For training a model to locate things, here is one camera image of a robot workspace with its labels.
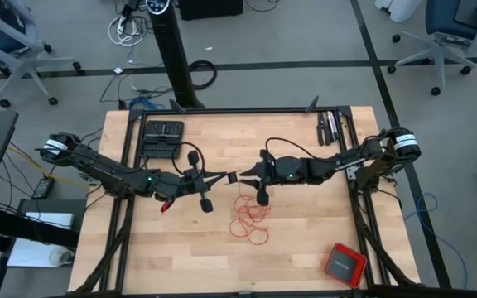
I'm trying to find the white flat box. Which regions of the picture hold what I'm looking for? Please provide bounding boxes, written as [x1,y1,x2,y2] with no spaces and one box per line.
[5,210,77,269]

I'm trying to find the black coiled floor cable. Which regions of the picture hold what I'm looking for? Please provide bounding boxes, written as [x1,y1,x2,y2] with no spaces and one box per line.
[188,59,219,92]

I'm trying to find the white power strip with cables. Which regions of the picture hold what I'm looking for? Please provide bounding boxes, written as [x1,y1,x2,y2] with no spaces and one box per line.
[107,11,147,47]

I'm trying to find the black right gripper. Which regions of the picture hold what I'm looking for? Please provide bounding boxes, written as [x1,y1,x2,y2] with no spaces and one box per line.
[238,148,308,208]

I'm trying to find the black tower fan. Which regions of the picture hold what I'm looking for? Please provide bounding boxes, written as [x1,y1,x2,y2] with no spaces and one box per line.
[144,0,207,111]

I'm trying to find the black angled frame strut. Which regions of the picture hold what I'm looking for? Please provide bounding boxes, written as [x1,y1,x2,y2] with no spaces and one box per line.
[304,94,320,114]
[167,98,187,114]

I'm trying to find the black left wrist camera cable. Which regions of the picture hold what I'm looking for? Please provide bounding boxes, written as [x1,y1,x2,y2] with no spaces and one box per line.
[171,141,203,178]

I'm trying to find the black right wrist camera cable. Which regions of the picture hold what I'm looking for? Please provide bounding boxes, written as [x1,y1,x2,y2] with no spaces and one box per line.
[264,137,320,162]

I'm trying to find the black power adapter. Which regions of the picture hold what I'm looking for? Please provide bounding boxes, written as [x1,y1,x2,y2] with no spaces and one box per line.
[30,176,56,201]

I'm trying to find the black cabinet box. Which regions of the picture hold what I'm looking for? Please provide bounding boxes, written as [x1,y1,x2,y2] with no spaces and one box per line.
[177,0,244,22]

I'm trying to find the red cord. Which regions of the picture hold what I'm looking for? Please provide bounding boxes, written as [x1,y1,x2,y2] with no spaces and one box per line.
[228,181,272,247]

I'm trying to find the long blue floor cable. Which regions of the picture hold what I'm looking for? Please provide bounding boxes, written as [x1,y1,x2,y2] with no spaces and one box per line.
[402,191,470,291]

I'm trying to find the blue floor cable bundle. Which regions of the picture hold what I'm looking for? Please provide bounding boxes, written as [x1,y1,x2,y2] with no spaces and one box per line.
[127,94,166,113]

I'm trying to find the red and black square box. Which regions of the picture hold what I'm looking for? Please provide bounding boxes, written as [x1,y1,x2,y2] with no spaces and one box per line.
[324,242,369,290]

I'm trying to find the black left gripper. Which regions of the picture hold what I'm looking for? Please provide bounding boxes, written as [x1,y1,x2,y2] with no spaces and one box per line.
[151,150,229,214]

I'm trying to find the white floor object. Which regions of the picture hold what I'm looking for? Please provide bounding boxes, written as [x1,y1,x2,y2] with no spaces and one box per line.
[373,0,423,23]

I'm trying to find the black screwdriver bit case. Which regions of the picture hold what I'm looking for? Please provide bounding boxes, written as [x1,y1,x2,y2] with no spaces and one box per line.
[137,119,186,161]

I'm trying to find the yellow floor cable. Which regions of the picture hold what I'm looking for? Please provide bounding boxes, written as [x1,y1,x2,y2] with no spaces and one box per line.
[6,142,93,188]

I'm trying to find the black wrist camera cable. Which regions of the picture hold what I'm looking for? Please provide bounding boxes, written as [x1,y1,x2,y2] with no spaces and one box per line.
[171,141,203,178]
[264,137,320,162]

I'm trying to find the clear plastic cup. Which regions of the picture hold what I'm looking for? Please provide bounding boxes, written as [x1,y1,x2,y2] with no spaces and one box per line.
[47,246,75,267]

